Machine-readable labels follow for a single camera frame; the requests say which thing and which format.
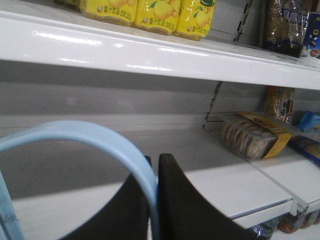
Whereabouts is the clear cookie box yellow band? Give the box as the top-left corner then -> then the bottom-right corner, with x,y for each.
219,111 -> 302,161

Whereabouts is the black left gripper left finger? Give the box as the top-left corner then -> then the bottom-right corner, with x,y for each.
59,156 -> 153,240

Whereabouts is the blue cookie cup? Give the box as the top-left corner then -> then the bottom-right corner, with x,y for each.
300,12 -> 320,64

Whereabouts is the white shelf unit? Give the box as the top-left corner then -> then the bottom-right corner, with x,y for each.
0,0 -> 320,228

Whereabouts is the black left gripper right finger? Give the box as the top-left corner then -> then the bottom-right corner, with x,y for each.
157,153 -> 257,240

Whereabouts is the brown cracker package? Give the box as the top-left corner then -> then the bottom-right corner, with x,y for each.
262,0 -> 313,58

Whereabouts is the light blue plastic basket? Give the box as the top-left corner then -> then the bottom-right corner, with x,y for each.
0,120 -> 161,240

